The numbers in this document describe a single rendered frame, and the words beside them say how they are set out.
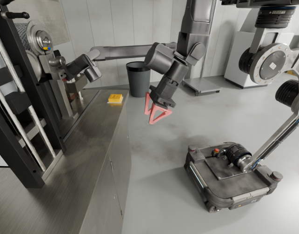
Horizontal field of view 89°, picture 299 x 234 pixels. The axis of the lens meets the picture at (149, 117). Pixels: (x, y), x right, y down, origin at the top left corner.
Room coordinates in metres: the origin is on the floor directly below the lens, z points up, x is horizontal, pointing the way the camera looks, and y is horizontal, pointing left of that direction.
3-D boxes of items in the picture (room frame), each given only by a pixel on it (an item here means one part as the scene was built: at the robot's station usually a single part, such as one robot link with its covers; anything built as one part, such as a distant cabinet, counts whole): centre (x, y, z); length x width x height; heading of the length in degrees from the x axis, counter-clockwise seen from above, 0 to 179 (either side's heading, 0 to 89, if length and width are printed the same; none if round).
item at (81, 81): (0.88, 0.60, 1.00); 0.40 x 0.16 x 0.06; 89
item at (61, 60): (0.66, 0.37, 1.18); 0.04 x 0.02 x 0.04; 179
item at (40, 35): (0.69, 0.43, 1.25); 0.07 x 0.02 x 0.07; 179
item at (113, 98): (0.85, 0.21, 0.91); 0.07 x 0.07 x 0.02; 89
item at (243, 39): (3.52, -2.34, 0.78); 0.79 x 0.67 x 1.56; 105
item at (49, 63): (0.66, 0.41, 1.05); 0.06 x 0.05 x 0.31; 89
